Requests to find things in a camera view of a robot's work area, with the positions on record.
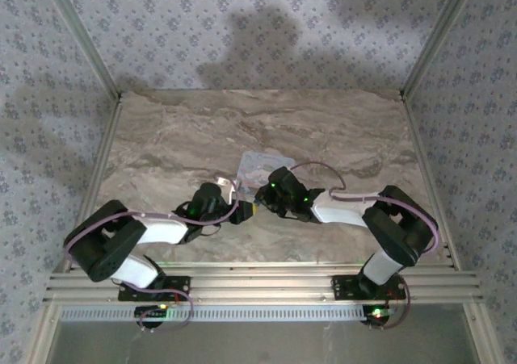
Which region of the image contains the clear plastic bag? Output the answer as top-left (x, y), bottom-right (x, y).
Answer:
top-left (235, 150), bottom-right (299, 192)

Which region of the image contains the left controller board green light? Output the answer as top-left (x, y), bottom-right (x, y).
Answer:
top-left (134, 304), bottom-right (170, 328)

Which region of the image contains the controller board green light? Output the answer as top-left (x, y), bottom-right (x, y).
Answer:
top-left (134, 304), bottom-right (170, 328)
top-left (362, 304), bottom-right (395, 327)

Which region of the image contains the right controller board green light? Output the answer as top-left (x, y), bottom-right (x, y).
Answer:
top-left (362, 304), bottom-right (395, 327)

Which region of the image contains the aluminium cross rail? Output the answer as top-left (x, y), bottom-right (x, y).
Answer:
top-left (46, 261), bottom-right (484, 303)

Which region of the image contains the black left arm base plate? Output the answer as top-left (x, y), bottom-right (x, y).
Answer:
top-left (117, 274), bottom-right (191, 303)

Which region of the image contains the slotted grey cable duct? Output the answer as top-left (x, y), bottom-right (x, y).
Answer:
top-left (59, 303), bottom-right (389, 324)

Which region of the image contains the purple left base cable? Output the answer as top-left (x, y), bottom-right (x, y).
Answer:
top-left (136, 286), bottom-right (196, 335)

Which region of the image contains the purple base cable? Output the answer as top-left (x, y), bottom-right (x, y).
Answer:
top-left (136, 286), bottom-right (196, 335)
top-left (366, 278), bottom-right (414, 331)

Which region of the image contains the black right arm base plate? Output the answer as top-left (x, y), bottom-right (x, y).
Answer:
top-left (330, 274), bottom-right (407, 301)

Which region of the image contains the aluminium side rail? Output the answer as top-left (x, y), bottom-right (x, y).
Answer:
top-left (399, 93), bottom-right (462, 269)
top-left (54, 93), bottom-right (124, 274)

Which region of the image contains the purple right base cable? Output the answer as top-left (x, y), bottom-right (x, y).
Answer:
top-left (366, 278), bottom-right (414, 331)

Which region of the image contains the aluminium frame post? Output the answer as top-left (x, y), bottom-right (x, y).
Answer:
top-left (398, 0), bottom-right (482, 98)
top-left (39, 0), bottom-right (124, 98)

